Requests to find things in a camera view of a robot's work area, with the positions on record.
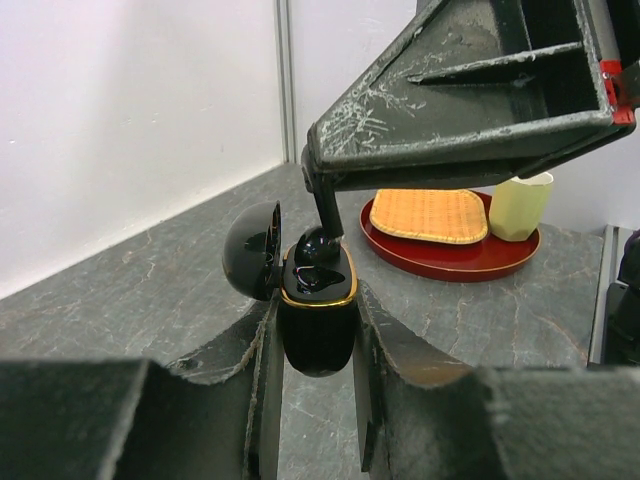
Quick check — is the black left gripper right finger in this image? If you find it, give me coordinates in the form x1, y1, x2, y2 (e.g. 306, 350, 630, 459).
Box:
353, 283, 639, 479

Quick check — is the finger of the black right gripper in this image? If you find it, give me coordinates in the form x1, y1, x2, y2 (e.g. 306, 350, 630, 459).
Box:
302, 1, 638, 190

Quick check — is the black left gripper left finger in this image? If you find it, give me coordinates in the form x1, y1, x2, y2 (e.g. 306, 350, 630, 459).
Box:
1, 302, 283, 479

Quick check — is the black earbud charging case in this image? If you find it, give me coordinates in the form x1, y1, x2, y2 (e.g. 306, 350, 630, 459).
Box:
222, 202, 358, 377

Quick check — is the black earbud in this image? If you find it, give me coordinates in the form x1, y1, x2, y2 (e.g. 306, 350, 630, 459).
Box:
294, 184, 344, 266

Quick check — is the pale yellow cup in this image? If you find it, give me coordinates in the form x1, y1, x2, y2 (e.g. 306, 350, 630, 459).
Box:
489, 172, 554, 242

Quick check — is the woven bamboo tray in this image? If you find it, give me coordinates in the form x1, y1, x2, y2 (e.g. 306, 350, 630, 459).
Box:
369, 189, 489, 245

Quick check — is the red lacquer round tray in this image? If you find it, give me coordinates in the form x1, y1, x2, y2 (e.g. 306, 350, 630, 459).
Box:
360, 191, 541, 283

